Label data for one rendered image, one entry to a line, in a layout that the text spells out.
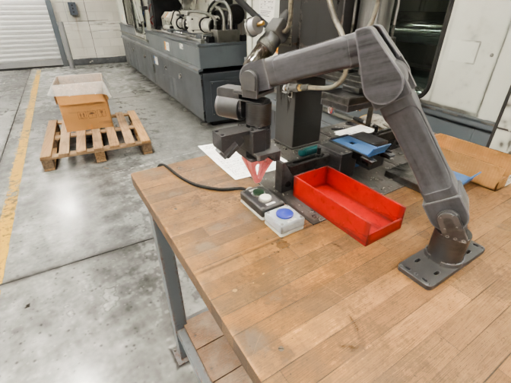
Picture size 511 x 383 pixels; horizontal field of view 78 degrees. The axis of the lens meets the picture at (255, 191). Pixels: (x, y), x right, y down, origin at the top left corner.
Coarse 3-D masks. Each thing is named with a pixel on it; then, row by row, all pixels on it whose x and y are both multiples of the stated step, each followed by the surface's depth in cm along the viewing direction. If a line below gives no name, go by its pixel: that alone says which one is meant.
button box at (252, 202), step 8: (168, 168) 98; (192, 184) 89; (240, 192) 81; (248, 192) 81; (264, 192) 80; (248, 200) 78; (256, 200) 78; (272, 200) 78; (280, 200) 78; (256, 208) 76; (264, 208) 74; (272, 208) 75; (264, 216) 75
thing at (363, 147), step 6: (342, 138) 97; (348, 138) 97; (354, 138) 97; (348, 144) 93; (354, 144) 93; (360, 144) 93; (366, 144) 93; (390, 144) 87; (360, 150) 89; (366, 150) 89; (372, 150) 85; (378, 150) 86; (384, 150) 89
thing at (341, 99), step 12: (336, 72) 89; (348, 72) 92; (348, 84) 86; (360, 84) 83; (324, 96) 86; (336, 96) 83; (348, 96) 82; (360, 96) 82; (336, 108) 84; (348, 108) 81; (360, 108) 83
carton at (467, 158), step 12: (444, 144) 106; (456, 144) 103; (468, 144) 100; (444, 156) 96; (456, 156) 93; (468, 156) 90; (480, 156) 98; (492, 156) 95; (504, 156) 93; (456, 168) 94; (468, 168) 91; (480, 168) 88; (492, 168) 86; (504, 168) 84; (480, 180) 89; (492, 180) 87; (504, 180) 87
